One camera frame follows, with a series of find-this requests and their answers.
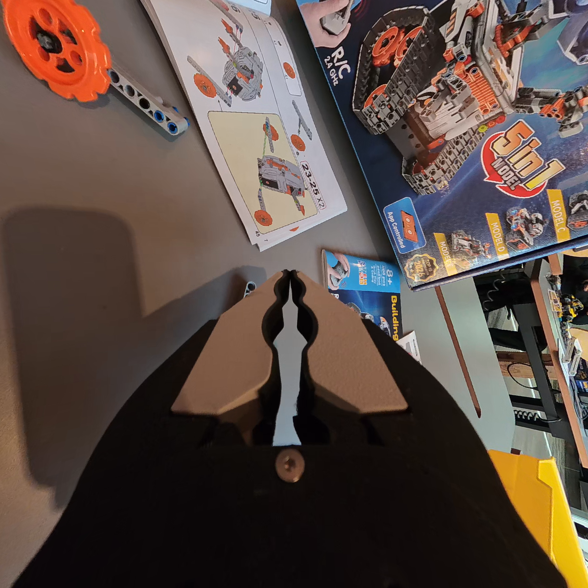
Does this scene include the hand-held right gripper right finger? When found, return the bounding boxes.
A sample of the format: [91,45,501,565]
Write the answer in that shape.
[290,270,409,446]

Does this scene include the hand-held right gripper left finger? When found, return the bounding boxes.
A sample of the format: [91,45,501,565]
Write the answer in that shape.
[170,270,291,446]

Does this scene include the grey desk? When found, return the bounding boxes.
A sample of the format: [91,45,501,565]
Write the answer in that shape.
[0,0,515,588]

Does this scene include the robot sticker sheet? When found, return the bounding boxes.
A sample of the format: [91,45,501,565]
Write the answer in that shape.
[396,330,422,364]

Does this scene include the closed blue instruction booklet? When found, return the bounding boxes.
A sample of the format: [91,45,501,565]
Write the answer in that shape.
[322,249,404,341]

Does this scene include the wooden plank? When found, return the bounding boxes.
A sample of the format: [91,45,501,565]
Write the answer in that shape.
[496,351,557,380]

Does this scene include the brown-topped background table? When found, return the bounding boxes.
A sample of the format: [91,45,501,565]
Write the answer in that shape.
[473,253,588,469]

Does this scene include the blue toy robot box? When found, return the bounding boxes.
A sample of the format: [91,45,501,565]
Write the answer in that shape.
[296,0,588,291]

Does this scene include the open white instruction booklet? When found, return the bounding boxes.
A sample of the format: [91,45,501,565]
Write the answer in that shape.
[140,0,348,252]

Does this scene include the yellow plastic bin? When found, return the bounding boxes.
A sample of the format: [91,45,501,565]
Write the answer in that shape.
[487,449,588,588]

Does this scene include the orange gear wheel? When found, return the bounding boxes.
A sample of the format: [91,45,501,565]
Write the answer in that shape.
[2,0,112,103]

